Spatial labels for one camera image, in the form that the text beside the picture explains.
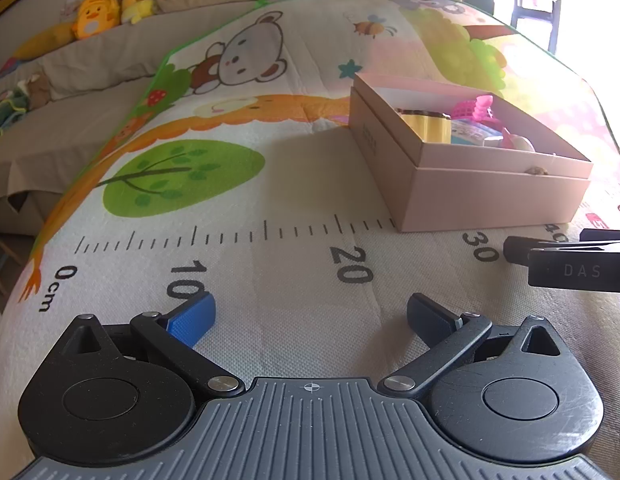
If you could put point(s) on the dark chair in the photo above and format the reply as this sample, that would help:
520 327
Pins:
537 15

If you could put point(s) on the pink toy basket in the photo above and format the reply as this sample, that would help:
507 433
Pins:
477 107

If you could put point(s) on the blue and white carton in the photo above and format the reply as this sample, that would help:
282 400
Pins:
469 132

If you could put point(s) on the beige covered sofa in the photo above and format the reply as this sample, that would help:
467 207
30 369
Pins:
65 90

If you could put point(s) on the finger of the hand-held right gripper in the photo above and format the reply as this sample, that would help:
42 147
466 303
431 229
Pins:
520 249
579 272

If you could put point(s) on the yellow banana cushion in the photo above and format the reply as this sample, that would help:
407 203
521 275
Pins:
45 40

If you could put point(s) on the small brown bear plush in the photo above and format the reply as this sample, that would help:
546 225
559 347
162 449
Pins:
36 92

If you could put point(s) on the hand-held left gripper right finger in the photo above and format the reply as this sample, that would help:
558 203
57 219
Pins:
432 317

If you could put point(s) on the green knitted cloth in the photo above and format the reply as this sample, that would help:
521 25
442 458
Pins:
7 110

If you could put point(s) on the yellow duck plush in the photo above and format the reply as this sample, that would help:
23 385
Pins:
95 15

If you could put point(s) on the pale cardboard box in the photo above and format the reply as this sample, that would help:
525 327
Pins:
464 195

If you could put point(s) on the yellow can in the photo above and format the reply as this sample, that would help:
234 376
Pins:
429 127

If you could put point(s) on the printed cartoon play mat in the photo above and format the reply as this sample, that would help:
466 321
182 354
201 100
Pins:
290 260

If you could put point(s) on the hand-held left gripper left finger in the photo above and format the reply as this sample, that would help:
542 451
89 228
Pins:
192 317

